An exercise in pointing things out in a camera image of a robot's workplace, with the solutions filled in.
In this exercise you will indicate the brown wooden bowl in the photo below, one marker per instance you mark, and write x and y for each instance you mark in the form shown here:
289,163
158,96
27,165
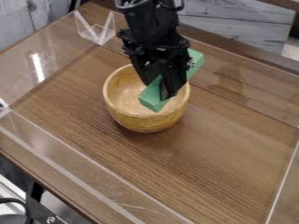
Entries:
121,91

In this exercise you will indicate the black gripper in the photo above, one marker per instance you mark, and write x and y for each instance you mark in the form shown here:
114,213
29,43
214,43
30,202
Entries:
160,56

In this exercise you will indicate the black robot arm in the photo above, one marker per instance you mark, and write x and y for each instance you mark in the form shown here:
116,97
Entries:
150,17

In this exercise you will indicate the black table leg bracket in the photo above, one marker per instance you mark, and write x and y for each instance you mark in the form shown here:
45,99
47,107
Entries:
38,213

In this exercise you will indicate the green rectangular block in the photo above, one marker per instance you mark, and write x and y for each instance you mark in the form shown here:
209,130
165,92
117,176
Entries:
150,96

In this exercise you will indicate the clear acrylic tray wall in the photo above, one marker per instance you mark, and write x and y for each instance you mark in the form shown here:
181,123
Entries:
108,198

